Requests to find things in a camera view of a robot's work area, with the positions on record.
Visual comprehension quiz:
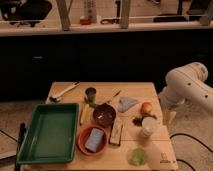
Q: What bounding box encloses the red yellow apple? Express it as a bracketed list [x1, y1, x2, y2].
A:
[141, 102, 153, 114]

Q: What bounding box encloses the dark maroon bowl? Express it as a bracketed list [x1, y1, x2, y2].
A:
[93, 103, 116, 127]

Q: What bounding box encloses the yellow handled knife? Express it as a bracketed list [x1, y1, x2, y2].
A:
[79, 104, 89, 125]

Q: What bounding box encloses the black cable on floor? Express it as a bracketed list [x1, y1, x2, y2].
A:
[169, 132, 213, 171]

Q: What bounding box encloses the green plastic tray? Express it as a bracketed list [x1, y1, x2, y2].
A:
[17, 103, 79, 164]

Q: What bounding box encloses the white paper cup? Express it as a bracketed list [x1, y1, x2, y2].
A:
[142, 117, 159, 137]

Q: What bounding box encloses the wooden block brush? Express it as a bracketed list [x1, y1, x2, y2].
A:
[109, 121, 123, 146]

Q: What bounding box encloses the black office chair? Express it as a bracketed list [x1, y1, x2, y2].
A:
[0, 0, 52, 27]

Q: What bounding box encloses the red object on shelf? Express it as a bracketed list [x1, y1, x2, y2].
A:
[79, 16, 92, 25]

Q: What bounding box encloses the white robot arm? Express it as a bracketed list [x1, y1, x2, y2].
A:
[158, 62, 213, 125]

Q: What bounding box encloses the dark brown scattered item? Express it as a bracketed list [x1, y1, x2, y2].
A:
[132, 117, 143, 126]

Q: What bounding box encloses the light blue towel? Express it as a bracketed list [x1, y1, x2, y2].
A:
[118, 97, 138, 113]

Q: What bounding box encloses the orange plate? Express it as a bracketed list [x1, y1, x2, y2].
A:
[77, 125, 108, 156]

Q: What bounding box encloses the black clamp handle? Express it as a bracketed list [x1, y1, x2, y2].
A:
[14, 123, 26, 171]

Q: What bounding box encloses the blue sponge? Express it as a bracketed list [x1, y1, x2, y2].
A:
[85, 128, 104, 152]

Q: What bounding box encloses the dark metal cup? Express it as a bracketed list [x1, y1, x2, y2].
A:
[85, 87, 96, 102]

